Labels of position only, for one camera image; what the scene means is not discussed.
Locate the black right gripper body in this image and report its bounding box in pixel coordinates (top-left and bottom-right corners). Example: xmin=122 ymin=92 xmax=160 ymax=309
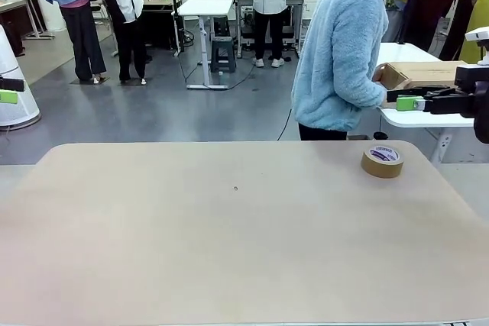
xmin=455 ymin=64 xmax=489 ymax=144

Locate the brown cardboard box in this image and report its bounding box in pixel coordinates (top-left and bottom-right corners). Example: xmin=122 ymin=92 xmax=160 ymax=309
xmin=376 ymin=60 xmax=470 ymax=110

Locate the person's right forearm blue sleeve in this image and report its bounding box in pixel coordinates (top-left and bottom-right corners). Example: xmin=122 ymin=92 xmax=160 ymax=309
xmin=343 ymin=47 xmax=389 ymax=110

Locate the white side table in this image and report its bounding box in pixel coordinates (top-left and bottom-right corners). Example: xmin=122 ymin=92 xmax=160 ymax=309
xmin=376 ymin=41 xmax=489 ymax=165

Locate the white conical floor stand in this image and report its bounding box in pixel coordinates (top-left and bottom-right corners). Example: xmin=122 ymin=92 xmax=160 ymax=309
xmin=0 ymin=24 xmax=42 ymax=128

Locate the brown packing tape roll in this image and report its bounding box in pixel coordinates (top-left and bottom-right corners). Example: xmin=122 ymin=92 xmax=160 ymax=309
xmin=361 ymin=144 xmax=405 ymax=179

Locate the person in blue fleece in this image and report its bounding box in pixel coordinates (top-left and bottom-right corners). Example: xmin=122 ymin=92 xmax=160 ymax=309
xmin=290 ymin=0 xmax=400 ymax=142

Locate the person in yellow-green trousers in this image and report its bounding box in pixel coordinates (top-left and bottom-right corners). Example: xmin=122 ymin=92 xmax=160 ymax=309
xmin=458 ymin=0 xmax=489 ymax=63

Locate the black pole stand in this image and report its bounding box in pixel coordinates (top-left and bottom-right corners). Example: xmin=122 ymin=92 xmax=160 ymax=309
xmin=167 ymin=0 xmax=190 ymax=58

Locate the grey step stool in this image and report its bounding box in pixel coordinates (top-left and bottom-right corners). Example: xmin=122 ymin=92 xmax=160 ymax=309
xmin=209 ymin=36 xmax=238 ymax=74

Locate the white standing desk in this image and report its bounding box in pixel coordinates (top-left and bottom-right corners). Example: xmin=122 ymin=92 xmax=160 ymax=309
xmin=177 ymin=0 xmax=235 ymax=91

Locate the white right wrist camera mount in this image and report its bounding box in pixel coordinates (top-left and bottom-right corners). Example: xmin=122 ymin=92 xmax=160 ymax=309
xmin=465 ymin=26 xmax=489 ymax=66

